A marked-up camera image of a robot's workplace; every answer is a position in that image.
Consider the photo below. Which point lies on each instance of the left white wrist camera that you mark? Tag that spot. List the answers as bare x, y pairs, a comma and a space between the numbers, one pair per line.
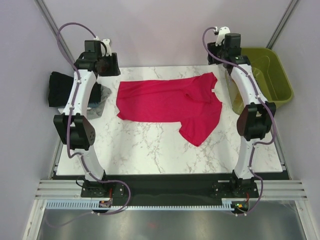
105, 46

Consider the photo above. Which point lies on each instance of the folded grey t shirt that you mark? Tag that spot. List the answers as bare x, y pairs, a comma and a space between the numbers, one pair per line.
95, 110

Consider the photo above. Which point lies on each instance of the left vertical aluminium post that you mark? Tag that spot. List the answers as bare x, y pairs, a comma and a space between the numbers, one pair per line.
61, 43

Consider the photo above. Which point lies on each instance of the right vertical aluminium post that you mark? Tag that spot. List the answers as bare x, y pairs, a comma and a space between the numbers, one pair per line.
289, 11

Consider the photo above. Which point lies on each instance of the folded black t shirt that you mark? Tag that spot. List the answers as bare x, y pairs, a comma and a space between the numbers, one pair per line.
60, 86

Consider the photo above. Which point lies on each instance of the white slotted cable duct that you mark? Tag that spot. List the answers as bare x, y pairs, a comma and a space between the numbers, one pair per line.
95, 205

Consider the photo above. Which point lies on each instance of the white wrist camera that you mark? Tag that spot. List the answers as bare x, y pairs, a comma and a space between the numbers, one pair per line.
220, 33
105, 46

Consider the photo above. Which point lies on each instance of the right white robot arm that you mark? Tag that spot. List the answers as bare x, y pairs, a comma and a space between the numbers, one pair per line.
257, 116

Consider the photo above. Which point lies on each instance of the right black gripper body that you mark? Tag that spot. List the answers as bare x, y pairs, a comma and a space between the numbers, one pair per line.
216, 51

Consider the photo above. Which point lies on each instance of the vertical aluminium post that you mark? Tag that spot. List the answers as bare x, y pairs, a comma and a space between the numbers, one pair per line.
289, 11
61, 43

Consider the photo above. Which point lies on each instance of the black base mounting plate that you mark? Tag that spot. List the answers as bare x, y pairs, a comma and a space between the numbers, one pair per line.
206, 188

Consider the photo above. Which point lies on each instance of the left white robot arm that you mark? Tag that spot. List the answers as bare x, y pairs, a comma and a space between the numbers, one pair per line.
73, 126

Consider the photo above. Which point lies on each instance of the olive green plastic basket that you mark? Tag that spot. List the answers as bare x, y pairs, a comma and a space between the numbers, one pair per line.
269, 74

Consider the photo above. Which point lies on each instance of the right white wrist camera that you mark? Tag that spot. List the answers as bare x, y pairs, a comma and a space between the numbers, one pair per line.
220, 33

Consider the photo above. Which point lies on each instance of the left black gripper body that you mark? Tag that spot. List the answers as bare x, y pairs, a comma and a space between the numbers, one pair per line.
109, 65

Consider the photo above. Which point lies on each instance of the pink red t shirt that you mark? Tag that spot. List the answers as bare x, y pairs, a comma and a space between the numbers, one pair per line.
188, 101

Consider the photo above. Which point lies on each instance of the aluminium frame rail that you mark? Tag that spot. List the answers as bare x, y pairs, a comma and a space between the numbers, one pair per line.
278, 190

